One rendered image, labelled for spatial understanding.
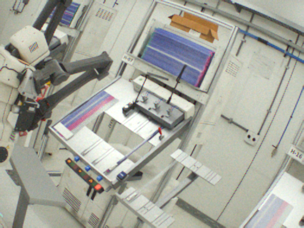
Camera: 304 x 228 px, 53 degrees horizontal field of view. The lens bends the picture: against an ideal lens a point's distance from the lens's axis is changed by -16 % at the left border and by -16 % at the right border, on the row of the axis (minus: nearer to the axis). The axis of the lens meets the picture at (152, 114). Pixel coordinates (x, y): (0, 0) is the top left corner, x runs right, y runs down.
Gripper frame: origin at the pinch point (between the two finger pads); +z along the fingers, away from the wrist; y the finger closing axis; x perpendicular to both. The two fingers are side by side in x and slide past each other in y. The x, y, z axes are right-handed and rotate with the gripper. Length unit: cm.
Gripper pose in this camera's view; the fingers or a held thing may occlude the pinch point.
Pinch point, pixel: (24, 132)
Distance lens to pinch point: 201.2
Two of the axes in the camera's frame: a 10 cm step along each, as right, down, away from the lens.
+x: -6.4, -7.6, -0.5
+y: 2.9, -3.1, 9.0
